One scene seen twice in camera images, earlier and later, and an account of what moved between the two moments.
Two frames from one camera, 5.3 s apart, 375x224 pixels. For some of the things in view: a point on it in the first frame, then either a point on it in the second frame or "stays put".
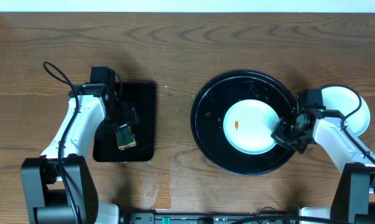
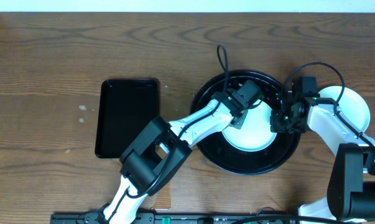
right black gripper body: [289, 135] to [285, 122]
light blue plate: [346, 101] stays put
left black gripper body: [124, 117] to [237, 113]
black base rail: [212, 218] stays put
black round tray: [208, 117] stays put
